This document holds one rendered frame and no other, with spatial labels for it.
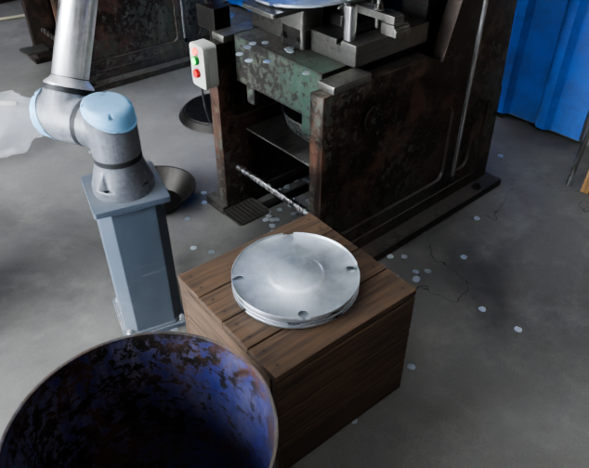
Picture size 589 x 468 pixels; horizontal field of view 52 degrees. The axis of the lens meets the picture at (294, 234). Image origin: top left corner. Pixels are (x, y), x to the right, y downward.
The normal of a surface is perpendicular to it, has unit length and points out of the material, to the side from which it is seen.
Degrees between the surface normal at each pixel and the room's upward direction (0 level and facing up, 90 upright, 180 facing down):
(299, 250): 0
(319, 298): 0
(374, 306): 0
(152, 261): 90
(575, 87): 90
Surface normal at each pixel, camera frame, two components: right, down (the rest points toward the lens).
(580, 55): -0.76, 0.40
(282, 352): 0.00, -0.79
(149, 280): 0.43, 0.56
